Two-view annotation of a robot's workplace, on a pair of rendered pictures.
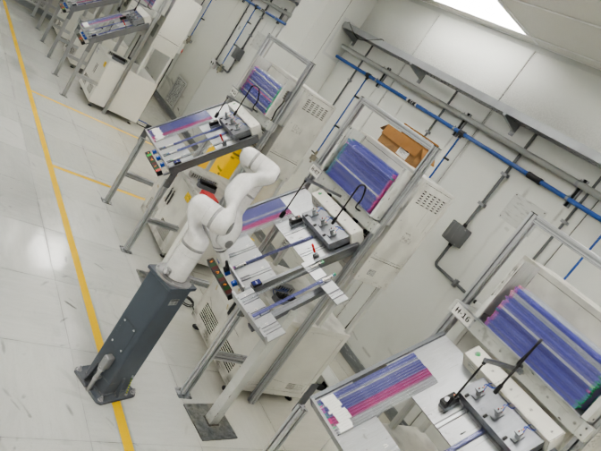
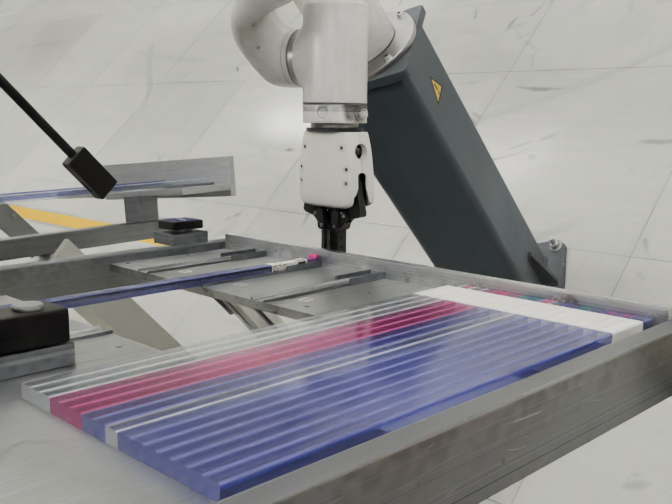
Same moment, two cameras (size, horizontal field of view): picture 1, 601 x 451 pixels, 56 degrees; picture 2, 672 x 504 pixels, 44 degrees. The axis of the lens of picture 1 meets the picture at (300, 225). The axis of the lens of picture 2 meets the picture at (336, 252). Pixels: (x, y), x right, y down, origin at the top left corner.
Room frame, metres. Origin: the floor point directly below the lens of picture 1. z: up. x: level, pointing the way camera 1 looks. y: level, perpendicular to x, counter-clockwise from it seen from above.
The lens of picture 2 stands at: (3.80, 0.39, 1.38)
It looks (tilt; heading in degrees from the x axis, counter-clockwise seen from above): 37 degrees down; 192
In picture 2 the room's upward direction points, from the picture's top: 38 degrees counter-clockwise
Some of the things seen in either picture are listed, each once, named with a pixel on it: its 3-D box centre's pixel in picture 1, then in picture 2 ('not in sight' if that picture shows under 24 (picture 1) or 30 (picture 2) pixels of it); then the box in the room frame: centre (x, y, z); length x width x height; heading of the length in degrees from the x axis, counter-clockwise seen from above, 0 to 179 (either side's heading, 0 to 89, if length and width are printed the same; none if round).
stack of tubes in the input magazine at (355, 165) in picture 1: (364, 176); not in sight; (3.35, -0.15, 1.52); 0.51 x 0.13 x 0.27; 42
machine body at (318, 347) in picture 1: (266, 327); not in sight; (3.48, -0.20, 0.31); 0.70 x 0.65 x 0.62; 42
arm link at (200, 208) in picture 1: (200, 221); not in sight; (2.48, 0.39, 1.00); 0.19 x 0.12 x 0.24; 85
